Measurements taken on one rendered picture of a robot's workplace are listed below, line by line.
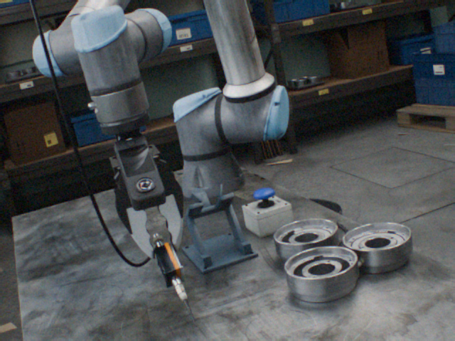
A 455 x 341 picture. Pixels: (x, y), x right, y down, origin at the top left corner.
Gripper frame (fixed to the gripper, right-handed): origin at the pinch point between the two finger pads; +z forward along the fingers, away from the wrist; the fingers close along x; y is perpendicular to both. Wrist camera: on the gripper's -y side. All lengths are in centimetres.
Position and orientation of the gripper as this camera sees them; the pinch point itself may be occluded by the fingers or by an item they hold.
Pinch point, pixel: (163, 248)
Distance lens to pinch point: 90.8
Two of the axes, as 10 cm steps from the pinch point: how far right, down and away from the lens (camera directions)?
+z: 2.3, 9.2, 3.1
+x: -9.3, 3.0, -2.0
